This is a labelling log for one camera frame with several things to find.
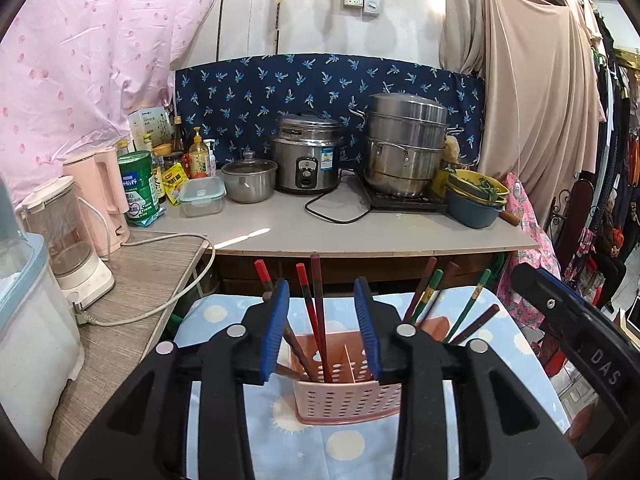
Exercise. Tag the pink perforated utensil basket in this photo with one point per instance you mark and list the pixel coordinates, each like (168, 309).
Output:
(340, 400)

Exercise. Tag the white carton box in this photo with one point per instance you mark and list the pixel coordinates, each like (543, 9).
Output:
(150, 125)

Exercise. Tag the clear plastic food container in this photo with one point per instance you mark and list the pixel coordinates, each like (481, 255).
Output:
(200, 197)

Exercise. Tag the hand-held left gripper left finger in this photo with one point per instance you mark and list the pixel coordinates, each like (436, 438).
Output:
(275, 330)

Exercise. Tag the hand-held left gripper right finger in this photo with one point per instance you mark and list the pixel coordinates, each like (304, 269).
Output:
(369, 330)

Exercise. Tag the white blender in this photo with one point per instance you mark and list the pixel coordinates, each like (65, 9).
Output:
(75, 270)

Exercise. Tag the white storage bin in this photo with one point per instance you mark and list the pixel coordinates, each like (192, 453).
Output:
(35, 335)

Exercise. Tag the black induction cooker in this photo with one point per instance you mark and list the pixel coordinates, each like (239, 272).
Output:
(400, 204)

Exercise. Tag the pink electric kettle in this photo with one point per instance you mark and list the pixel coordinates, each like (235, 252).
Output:
(97, 195)

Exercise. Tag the yellow seasoning packet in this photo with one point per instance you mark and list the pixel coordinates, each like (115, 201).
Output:
(175, 187)

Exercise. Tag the green chopstick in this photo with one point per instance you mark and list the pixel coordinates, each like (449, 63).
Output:
(475, 300)
(434, 282)

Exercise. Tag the hanging dark clothes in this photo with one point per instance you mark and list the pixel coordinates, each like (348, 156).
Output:
(620, 160)

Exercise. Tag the green tin can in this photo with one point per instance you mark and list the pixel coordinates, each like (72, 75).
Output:
(140, 185)

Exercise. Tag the dark brown chopstick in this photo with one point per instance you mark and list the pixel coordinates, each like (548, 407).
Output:
(297, 347)
(425, 280)
(447, 277)
(480, 322)

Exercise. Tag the white wall switch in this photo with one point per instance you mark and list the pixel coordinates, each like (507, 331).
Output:
(372, 2)

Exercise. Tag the person's right hand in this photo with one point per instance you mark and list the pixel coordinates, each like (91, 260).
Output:
(580, 430)

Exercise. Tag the pink dotted curtain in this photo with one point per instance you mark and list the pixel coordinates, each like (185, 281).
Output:
(100, 35)

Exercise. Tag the pink floral garment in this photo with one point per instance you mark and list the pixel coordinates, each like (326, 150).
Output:
(530, 240)

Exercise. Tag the yellow green bowl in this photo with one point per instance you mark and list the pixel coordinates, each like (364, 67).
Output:
(457, 185)

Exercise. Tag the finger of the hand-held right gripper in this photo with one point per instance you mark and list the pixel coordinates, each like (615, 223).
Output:
(530, 285)

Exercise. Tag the dark sauce bottle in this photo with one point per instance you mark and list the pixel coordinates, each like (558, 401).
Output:
(178, 135)

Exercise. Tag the dark blue printed cloth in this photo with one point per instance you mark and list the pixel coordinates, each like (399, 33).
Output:
(260, 85)

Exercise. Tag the yellow soap bottle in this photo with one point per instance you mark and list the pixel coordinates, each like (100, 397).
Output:
(199, 160)

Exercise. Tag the tan lumpy object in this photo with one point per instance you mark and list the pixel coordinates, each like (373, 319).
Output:
(452, 149)

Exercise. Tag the steel rice cooker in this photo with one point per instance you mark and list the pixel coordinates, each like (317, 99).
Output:
(310, 160)

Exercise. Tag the green vegetables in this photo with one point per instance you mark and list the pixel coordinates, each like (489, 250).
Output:
(482, 182)

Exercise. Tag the dark metal chair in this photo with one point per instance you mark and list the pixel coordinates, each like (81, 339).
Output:
(582, 205)

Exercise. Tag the steel steamer pot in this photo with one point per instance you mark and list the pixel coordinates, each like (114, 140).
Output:
(405, 145)

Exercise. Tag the small steel lidded pot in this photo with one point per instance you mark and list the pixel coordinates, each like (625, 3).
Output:
(247, 180)

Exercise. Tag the blue printed tablecloth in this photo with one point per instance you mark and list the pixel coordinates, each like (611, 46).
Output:
(350, 455)

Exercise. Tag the blue saucepan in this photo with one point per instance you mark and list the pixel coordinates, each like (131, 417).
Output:
(470, 215)

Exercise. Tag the dark red chopstick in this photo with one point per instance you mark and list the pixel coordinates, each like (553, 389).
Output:
(317, 300)

